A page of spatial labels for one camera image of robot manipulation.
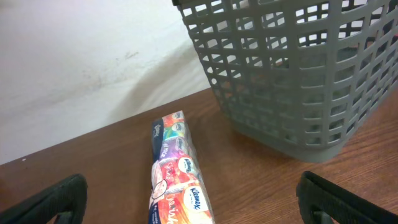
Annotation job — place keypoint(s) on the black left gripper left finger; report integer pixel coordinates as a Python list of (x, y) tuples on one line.
[(63, 202)]

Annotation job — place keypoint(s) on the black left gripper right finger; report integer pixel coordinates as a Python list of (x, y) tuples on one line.
[(322, 201)]

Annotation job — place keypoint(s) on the grey plastic basket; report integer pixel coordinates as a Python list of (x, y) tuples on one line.
[(300, 76)]

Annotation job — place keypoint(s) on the colourful Kleenex tissue pack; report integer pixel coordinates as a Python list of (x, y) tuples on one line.
[(178, 193)]

